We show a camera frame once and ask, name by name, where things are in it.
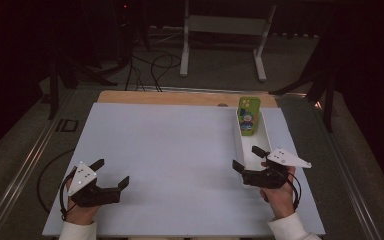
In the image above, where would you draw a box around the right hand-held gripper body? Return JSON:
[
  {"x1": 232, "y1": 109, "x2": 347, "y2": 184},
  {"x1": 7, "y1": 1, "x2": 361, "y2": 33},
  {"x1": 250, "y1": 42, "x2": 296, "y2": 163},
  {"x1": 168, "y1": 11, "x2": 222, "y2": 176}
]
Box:
[{"x1": 241, "y1": 147, "x2": 313, "y2": 190}]

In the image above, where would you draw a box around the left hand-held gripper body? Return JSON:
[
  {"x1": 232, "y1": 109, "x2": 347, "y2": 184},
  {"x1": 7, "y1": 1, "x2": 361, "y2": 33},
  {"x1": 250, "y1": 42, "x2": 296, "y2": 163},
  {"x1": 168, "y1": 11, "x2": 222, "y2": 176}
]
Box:
[{"x1": 66, "y1": 161, "x2": 122, "y2": 208}]

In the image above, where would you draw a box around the white plastic tray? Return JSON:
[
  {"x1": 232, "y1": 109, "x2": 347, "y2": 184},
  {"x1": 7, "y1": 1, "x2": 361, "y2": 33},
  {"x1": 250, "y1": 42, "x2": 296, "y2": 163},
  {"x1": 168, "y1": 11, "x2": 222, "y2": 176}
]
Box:
[{"x1": 234, "y1": 108, "x2": 275, "y2": 189}]

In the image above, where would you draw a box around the green clown phone case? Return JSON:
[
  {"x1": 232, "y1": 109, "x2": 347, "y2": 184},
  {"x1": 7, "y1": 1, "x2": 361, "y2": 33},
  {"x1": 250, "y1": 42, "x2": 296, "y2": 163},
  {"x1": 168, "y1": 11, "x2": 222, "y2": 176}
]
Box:
[{"x1": 237, "y1": 96, "x2": 262, "y2": 137}]

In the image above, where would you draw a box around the person's left hand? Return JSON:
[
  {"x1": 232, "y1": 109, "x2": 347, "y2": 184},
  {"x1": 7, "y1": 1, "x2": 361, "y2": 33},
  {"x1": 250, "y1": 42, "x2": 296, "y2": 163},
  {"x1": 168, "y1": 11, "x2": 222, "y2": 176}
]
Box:
[{"x1": 64, "y1": 169, "x2": 101, "y2": 226}]

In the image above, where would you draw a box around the person's right hand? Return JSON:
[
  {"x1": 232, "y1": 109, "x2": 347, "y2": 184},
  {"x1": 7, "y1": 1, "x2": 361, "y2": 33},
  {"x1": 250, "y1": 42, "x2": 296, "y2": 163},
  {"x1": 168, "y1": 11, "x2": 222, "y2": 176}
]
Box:
[{"x1": 259, "y1": 161, "x2": 297, "y2": 221}]

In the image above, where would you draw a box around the white table mat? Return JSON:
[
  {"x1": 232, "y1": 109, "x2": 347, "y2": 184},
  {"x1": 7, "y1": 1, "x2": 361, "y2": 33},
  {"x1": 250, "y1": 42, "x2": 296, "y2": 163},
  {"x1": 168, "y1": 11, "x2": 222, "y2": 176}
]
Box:
[{"x1": 42, "y1": 102, "x2": 326, "y2": 238}]

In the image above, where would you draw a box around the dark tripod stand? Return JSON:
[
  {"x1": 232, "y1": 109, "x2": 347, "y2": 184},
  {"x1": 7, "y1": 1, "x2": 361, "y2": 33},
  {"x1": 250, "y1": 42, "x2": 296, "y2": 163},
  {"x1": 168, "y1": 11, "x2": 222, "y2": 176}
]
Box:
[
  {"x1": 269, "y1": 33, "x2": 336, "y2": 133},
  {"x1": 47, "y1": 49, "x2": 118, "y2": 121}
]

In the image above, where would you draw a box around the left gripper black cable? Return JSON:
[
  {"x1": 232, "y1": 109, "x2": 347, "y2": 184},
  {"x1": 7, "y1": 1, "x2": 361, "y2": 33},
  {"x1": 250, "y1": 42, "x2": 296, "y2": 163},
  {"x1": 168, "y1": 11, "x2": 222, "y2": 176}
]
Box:
[{"x1": 59, "y1": 171, "x2": 78, "y2": 222}]

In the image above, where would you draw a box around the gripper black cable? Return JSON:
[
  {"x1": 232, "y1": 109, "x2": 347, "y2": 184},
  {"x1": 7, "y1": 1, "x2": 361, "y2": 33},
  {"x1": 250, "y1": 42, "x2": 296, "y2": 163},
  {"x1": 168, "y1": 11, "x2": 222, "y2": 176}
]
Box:
[
  {"x1": 286, "y1": 171, "x2": 303, "y2": 212},
  {"x1": 59, "y1": 171, "x2": 78, "y2": 222}
]

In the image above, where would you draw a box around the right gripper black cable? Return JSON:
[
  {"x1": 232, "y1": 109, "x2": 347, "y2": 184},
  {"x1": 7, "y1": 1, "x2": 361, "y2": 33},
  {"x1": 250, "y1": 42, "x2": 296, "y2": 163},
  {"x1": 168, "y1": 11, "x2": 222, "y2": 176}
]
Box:
[{"x1": 286, "y1": 171, "x2": 303, "y2": 212}]

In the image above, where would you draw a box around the black floor cable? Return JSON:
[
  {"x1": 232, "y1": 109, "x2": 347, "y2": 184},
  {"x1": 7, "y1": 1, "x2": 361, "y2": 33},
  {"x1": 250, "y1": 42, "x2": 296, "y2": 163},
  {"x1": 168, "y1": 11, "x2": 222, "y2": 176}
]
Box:
[
  {"x1": 36, "y1": 148, "x2": 76, "y2": 214},
  {"x1": 124, "y1": 54, "x2": 147, "y2": 92},
  {"x1": 150, "y1": 53, "x2": 183, "y2": 93}
]

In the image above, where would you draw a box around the metal floor rail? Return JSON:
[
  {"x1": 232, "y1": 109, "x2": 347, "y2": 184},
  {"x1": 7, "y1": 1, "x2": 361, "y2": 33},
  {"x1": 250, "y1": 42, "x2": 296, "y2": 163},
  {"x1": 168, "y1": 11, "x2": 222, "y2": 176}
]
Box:
[
  {"x1": 0, "y1": 89, "x2": 78, "y2": 240},
  {"x1": 308, "y1": 96, "x2": 384, "y2": 240}
]

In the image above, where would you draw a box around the white metal stand frame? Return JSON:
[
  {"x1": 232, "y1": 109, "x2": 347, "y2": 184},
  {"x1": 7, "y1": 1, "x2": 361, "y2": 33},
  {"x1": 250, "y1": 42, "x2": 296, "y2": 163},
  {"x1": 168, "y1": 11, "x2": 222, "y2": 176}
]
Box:
[{"x1": 179, "y1": 0, "x2": 279, "y2": 83}]

